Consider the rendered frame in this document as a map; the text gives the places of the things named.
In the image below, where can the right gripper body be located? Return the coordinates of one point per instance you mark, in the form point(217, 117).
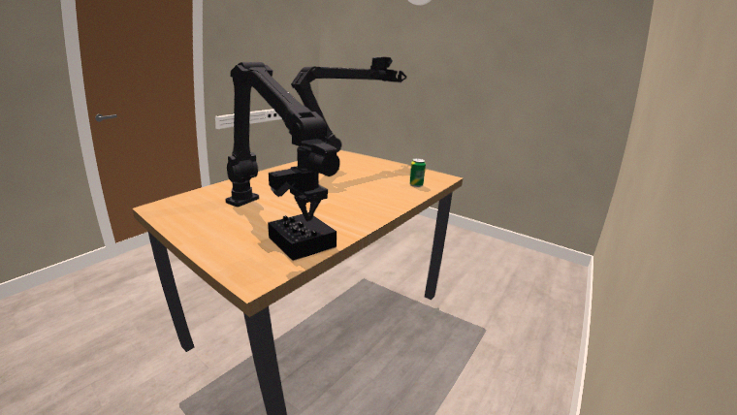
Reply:
point(319, 191)

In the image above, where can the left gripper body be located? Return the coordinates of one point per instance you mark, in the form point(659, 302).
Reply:
point(393, 77)

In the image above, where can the black lighting desk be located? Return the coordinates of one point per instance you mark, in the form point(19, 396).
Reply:
point(305, 239)

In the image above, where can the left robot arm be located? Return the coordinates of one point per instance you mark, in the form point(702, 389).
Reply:
point(307, 74)

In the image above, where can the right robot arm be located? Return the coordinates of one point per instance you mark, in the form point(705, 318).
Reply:
point(307, 126)

